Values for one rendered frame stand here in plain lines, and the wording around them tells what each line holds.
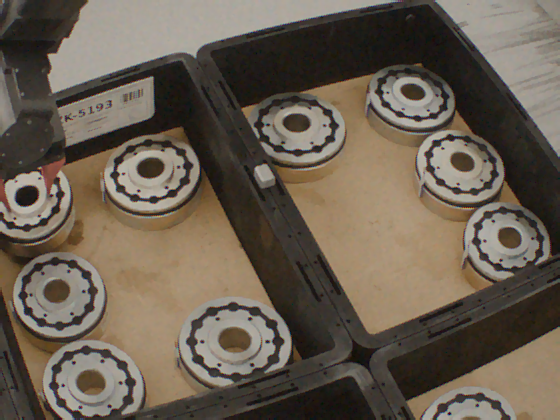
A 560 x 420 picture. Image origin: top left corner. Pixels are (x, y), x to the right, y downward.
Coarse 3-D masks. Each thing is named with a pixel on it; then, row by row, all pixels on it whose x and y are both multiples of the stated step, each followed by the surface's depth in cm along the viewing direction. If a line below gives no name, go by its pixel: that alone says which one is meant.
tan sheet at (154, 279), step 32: (96, 160) 108; (96, 192) 105; (96, 224) 103; (192, 224) 103; (224, 224) 103; (0, 256) 99; (96, 256) 100; (128, 256) 100; (160, 256) 101; (192, 256) 101; (224, 256) 101; (128, 288) 98; (160, 288) 98; (192, 288) 98; (224, 288) 99; (256, 288) 99; (128, 320) 96; (160, 320) 96; (32, 352) 92; (128, 352) 93; (160, 352) 93; (160, 384) 91
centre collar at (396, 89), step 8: (400, 80) 112; (408, 80) 112; (416, 80) 112; (392, 88) 111; (400, 88) 112; (424, 88) 112; (400, 96) 111; (432, 96) 111; (400, 104) 110; (408, 104) 110; (416, 104) 110; (424, 104) 110
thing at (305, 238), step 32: (416, 0) 113; (256, 32) 107; (288, 32) 108; (480, 64) 106; (224, 96) 101; (512, 96) 103; (256, 160) 95; (288, 192) 93; (288, 224) 91; (320, 256) 89; (512, 288) 87; (352, 320) 85; (416, 320) 85; (352, 352) 85
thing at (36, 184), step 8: (16, 184) 99; (24, 184) 99; (32, 184) 99; (40, 184) 99; (16, 192) 98; (40, 192) 98; (8, 200) 97; (40, 200) 97; (16, 208) 97; (24, 208) 97; (32, 208) 97; (40, 208) 97; (24, 216) 97
